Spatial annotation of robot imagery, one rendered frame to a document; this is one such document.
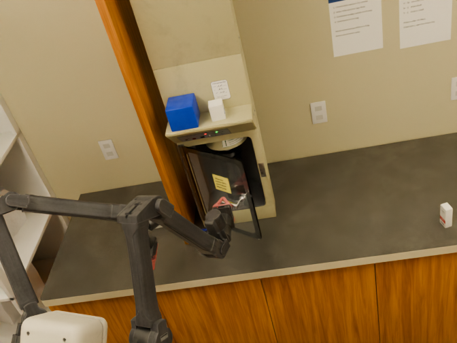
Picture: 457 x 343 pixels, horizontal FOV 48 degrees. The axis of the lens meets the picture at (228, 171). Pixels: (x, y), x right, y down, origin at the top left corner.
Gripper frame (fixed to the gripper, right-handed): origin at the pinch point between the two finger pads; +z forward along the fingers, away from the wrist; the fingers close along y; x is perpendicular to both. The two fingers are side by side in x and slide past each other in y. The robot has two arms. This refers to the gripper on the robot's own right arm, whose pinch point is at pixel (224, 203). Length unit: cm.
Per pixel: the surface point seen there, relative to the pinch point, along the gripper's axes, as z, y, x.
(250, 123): 6.4, 28.9, -15.9
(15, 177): 59, -10, 114
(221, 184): 5.5, 4.7, 0.2
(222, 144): 18.6, 14.2, -2.1
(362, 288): -10, -47, -47
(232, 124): 5.2, 30.4, -9.5
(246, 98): 16.5, 33.7, -15.5
